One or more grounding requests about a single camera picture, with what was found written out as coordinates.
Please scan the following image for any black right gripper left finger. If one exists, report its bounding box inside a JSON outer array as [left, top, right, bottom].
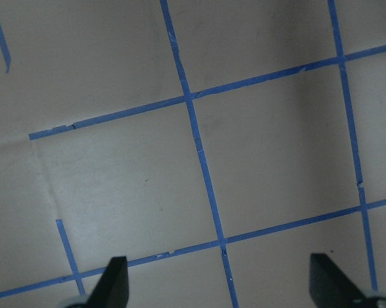
[[85, 256, 130, 308]]

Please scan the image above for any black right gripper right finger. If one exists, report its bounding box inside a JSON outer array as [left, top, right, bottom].
[[309, 253, 373, 308]]

